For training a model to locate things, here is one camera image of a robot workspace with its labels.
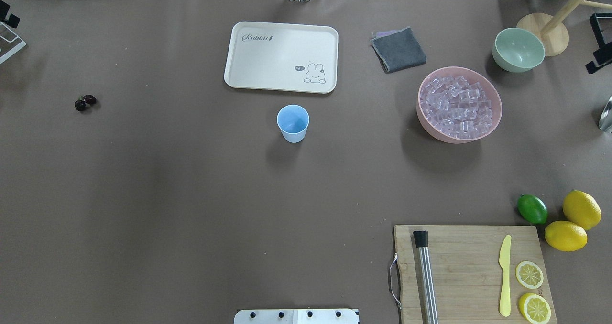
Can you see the light blue plastic cup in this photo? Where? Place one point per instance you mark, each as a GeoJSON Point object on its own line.
{"type": "Point", "coordinates": [293, 122]}

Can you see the pink bowl of ice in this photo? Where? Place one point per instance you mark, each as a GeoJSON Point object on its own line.
{"type": "Point", "coordinates": [458, 105]}

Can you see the wooden cup stand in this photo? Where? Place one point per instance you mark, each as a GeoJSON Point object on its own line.
{"type": "Point", "coordinates": [550, 30]}

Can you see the steel shaker cup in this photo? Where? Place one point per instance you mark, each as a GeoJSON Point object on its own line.
{"type": "Point", "coordinates": [605, 121]}

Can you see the cream rabbit tray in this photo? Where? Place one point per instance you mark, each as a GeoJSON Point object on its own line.
{"type": "Point", "coordinates": [282, 57]}

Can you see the grey folded cloth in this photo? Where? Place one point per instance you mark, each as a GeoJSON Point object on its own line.
{"type": "Point", "coordinates": [398, 49]}

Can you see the steel muddler black tip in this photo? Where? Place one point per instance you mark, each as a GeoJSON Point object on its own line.
{"type": "Point", "coordinates": [428, 289]}

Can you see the wooden cutting board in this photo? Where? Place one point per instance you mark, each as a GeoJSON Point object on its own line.
{"type": "Point", "coordinates": [467, 277]}

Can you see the dark red cherry pair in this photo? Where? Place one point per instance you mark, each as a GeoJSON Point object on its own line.
{"type": "Point", "coordinates": [84, 102]}

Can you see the green lime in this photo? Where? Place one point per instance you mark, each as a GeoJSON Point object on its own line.
{"type": "Point", "coordinates": [532, 209]}

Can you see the green ceramic bowl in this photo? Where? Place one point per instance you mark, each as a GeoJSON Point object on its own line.
{"type": "Point", "coordinates": [517, 50]}

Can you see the yellow plastic knife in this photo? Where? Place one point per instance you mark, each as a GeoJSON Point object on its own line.
{"type": "Point", "coordinates": [504, 261]}

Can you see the lemon slice upper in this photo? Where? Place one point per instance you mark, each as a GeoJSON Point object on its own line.
{"type": "Point", "coordinates": [529, 275]}

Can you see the lemon slice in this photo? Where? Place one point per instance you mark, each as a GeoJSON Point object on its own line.
{"type": "Point", "coordinates": [529, 275]}
{"type": "Point", "coordinates": [534, 308]}

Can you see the yellow lemon near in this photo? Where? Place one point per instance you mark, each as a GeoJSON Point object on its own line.
{"type": "Point", "coordinates": [565, 236]}

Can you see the yellow lemon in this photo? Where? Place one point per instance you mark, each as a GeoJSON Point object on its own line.
{"type": "Point", "coordinates": [581, 209]}
{"type": "Point", "coordinates": [565, 236]}

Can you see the lemon slice lower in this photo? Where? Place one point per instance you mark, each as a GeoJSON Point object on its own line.
{"type": "Point", "coordinates": [534, 308]}

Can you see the yellow lemon far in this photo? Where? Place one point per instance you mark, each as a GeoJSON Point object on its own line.
{"type": "Point", "coordinates": [581, 209]}

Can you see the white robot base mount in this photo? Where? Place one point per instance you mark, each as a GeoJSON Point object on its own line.
{"type": "Point", "coordinates": [298, 316]}

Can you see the white wire cup rack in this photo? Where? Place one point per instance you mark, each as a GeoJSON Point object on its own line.
{"type": "Point", "coordinates": [10, 43]}

